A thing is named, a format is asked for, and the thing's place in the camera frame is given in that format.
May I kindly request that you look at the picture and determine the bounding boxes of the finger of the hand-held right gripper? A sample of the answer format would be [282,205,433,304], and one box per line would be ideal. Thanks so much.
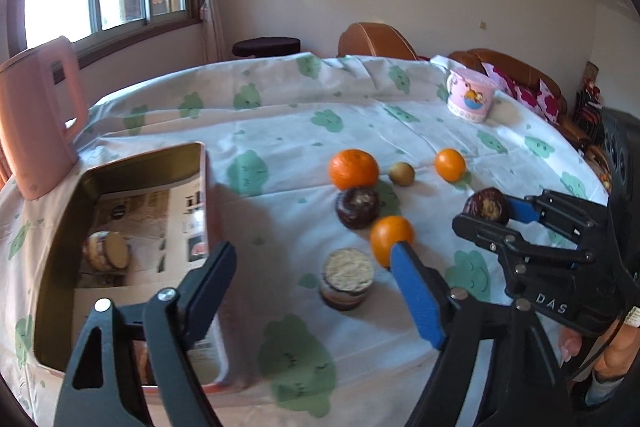
[507,189,614,254]
[452,213,597,279]

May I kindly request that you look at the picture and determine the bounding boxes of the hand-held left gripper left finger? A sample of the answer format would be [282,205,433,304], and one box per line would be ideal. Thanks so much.
[54,241,238,427]

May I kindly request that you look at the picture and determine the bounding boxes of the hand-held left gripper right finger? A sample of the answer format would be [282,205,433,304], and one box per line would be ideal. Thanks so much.
[390,241,573,427]

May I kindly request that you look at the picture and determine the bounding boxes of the medium smooth orange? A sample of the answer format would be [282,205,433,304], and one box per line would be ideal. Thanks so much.
[370,216,415,269]

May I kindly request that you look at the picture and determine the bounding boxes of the small smooth orange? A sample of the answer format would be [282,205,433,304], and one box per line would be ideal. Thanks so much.
[434,148,467,182]

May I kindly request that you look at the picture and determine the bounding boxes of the rectangular metal tin box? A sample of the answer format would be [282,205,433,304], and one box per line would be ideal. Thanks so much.
[34,141,231,395]

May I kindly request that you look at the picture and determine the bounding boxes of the person's right hand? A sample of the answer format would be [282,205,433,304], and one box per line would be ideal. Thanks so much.
[559,304,640,380]

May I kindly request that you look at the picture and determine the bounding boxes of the printed paper liner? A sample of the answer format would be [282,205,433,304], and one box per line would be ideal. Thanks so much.
[75,186,209,294]

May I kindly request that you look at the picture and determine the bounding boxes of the round snack in box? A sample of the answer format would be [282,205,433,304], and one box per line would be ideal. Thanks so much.
[82,231,132,276]

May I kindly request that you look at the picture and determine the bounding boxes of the small yellow-green fruit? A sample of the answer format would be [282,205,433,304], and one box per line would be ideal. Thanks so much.
[389,162,415,186]

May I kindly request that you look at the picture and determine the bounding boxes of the floral pink cushion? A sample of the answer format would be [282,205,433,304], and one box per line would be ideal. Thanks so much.
[481,62,561,124]

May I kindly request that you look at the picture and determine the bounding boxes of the brown cardboard box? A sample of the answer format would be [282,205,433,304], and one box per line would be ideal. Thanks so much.
[600,107,640,208]

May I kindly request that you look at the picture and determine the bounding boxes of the pink cartoon mug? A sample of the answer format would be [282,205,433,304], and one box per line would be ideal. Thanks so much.
[446,68,498,124]

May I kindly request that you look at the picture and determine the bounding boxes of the large bumpy orange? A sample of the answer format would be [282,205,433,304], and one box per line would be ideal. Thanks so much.
[329,149,379,190]

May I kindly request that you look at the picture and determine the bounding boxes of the brown leather sofa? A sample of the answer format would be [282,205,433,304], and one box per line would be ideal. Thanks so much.
[447,48,592,148]

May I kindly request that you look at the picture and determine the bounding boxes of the brown leather chair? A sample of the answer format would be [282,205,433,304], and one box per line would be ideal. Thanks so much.
[338,23,418,60]

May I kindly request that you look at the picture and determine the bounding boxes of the pink electric kettle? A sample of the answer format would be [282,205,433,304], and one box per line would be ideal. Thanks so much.
[0,36,88,200]

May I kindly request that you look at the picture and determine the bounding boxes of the dark round stool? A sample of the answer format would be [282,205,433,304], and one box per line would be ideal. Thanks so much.
[232,38,302,59]

